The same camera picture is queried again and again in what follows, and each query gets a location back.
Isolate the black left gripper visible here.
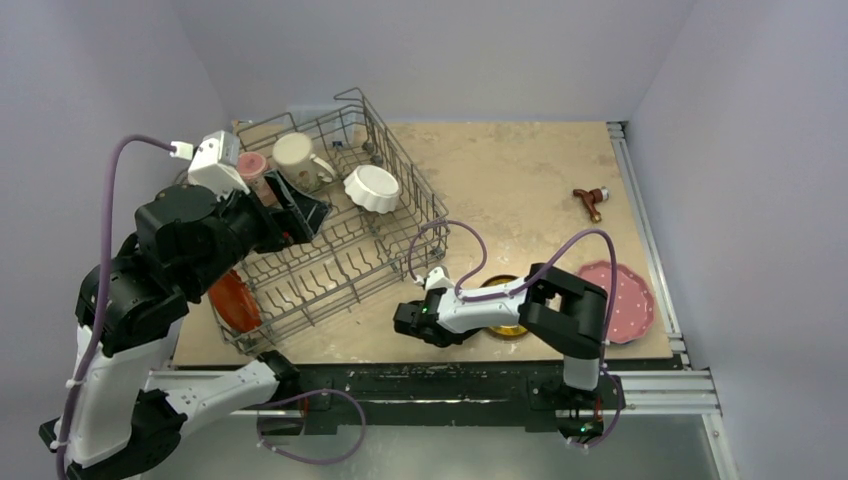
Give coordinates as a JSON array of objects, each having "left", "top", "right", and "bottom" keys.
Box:
[{"left": 187, "top": 166, "right": 332, "bottom": 294}]

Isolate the white floral mug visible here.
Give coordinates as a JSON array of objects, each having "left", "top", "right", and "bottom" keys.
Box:
[{"left": 272, "top": 132, "right": 337, "bottom": 193}]

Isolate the white bowl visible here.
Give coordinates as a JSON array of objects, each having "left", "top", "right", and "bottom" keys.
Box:
[{"left": 343, "top": 165, "right": 401, "bottom": 214}]

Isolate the pink patterned mug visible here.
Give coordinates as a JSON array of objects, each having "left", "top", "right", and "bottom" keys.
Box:
[{"left": 236, "top": 152, "right": 277, "bottom": 206}]

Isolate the yellow plate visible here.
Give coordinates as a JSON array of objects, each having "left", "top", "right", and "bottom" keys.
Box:
[{"left": 481, "top": 274, "right": 528, "bottom": 341}]

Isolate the red-orange plate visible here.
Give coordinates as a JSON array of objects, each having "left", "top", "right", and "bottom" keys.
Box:
[{"left": 207, "top": 270, "right": 262, "bottom": 333}]

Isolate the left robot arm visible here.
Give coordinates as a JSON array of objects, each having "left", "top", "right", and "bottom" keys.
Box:
[{"left": 39, "top": 172, "right": 331, "bottom": 479}]

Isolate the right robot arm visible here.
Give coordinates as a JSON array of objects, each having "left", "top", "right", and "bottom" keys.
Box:
[{"left": 393, "top": 264, "right": 609, "bottom": 407}]

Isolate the clear plastic container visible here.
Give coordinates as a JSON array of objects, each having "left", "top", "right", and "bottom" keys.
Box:
[{"left": 289, "top": 105, "right": 362, "bottom": 149}]

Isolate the small red-capped object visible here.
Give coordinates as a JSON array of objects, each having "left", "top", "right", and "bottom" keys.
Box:
[{"left": 572, "top": 186, "right": 609, "bottom": 223}]

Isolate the pink polka dot plate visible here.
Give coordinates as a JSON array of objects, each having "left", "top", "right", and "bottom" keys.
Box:
[{"left": 578, "top": 260, "right": 655, "bottom": 328}]

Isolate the grey wire dish rack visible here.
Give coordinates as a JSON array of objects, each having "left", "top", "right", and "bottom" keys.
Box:
[{"left": 173, "top": 88, "right": 450, "bottom": 366}]

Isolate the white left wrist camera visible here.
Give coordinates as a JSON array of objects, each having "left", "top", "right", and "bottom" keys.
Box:
[{"left": 170, "top": 130, "right": 250, "bottom": 199}]

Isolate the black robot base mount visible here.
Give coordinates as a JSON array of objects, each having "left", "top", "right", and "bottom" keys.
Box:
[{"left": 247, "top": 360, "right": 625, "bottom": 442}]

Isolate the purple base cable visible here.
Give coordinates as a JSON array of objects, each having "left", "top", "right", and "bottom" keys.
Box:
[{"left": 256, "top": 386, "right": 368, "bottom": 466}]

